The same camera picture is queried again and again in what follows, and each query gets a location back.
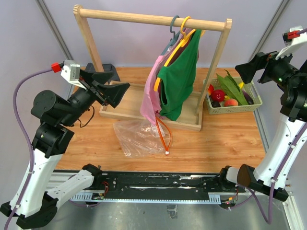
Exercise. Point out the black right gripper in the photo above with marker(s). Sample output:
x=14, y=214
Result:
x=247, y=71

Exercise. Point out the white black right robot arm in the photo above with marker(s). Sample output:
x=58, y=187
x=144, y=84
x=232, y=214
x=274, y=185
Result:
x=270, y=175

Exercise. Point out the light green plastic basket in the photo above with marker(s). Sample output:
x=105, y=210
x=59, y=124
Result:
x=250, y=89

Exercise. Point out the pink shirt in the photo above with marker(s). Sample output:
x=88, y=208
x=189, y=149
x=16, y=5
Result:
x=151, y=103

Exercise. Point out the dark purple fake eggplant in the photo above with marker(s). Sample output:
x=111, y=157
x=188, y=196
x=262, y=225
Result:
x=248, y=98

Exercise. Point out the yellow clothes hanger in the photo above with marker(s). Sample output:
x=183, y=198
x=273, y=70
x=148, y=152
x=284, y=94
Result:
x=181, y=44

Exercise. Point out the red fake chili pepper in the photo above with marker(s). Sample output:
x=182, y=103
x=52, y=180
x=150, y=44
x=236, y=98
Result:
x=210, y=90

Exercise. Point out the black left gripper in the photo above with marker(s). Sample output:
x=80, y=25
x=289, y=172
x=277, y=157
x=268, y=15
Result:
x=113, y=94

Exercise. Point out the red fake apple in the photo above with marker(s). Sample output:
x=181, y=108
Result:
x=218, y=95

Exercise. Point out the green fake lettuce leaf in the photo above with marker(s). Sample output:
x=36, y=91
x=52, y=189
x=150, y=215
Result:
x=231, y=88

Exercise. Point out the dark grey folded cloth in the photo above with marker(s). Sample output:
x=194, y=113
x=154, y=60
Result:
x=107, y=67

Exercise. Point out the clear zip top bag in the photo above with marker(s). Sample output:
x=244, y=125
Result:
x=140, y=138

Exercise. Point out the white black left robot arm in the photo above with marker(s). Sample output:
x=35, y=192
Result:
x=34, y=206

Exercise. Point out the small dark fake plum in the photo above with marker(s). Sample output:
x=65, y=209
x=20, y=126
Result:
x=215, y=104

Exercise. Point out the green sleeveless shirt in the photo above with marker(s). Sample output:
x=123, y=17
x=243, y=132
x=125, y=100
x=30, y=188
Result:
x=178, y=78

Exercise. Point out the grey-green clothes hanger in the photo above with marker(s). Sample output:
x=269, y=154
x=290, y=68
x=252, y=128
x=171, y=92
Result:
x=175, y=37

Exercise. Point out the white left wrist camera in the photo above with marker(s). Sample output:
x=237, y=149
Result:
x=70, y=71

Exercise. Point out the yellow fake banana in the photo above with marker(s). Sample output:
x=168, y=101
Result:
x=240, y=86

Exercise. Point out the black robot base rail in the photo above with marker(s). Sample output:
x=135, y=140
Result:
x=160, y=186

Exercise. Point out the orange fake peach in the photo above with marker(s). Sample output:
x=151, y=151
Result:
x=230, y=102

